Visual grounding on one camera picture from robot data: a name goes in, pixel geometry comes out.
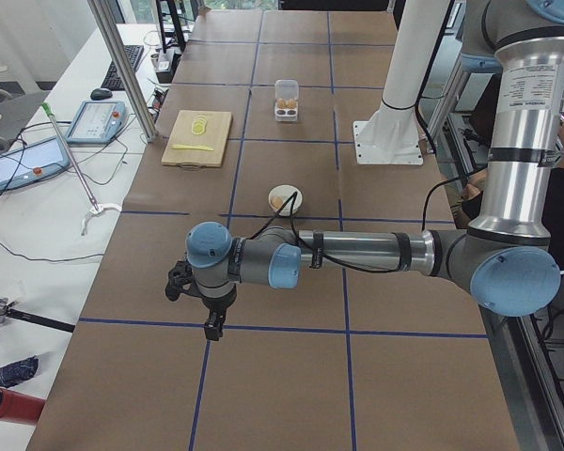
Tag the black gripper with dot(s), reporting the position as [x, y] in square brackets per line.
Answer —
[215, 308]

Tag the brown egg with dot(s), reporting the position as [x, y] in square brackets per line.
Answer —
[277, 202]

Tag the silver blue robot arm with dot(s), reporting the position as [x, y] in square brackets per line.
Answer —
[501, 258]

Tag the clear plastic egg box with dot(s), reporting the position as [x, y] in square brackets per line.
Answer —
[286, 96]

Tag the white ceramic bowl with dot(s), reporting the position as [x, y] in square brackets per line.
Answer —
[293, 199]

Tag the yellow plastic knife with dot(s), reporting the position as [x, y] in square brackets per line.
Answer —
[192, 147]

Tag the yellow lemon slices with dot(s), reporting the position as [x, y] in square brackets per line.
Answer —
[199, 125]

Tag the wooden cutting board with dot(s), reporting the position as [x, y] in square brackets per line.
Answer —
[216, 136]

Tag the long reacher grabber stick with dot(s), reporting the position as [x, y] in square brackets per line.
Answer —
[96, 208]

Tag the dark blue folded cloth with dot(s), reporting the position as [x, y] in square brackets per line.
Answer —
[18, 372]

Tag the black tripod clamp tool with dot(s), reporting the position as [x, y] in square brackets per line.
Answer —
[8, 311]

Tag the red cylinder object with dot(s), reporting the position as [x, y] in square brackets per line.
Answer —
[20, 408]

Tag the far teach pendant tablet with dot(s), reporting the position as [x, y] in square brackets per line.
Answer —
[96, 123]

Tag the teach pendant tablet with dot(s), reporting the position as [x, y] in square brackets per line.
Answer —
[34, 163]
[96, 123]

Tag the near teach pendant tablet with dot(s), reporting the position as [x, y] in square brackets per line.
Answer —
[34, 163]

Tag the black computer mouse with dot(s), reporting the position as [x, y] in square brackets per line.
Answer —
[101, 93]

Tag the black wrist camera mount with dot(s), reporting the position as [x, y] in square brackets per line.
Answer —
[181, 281]

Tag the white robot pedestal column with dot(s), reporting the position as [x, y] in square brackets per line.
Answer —
[391, 136]

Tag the aluminium frame post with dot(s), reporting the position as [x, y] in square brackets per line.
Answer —
[106, 23]

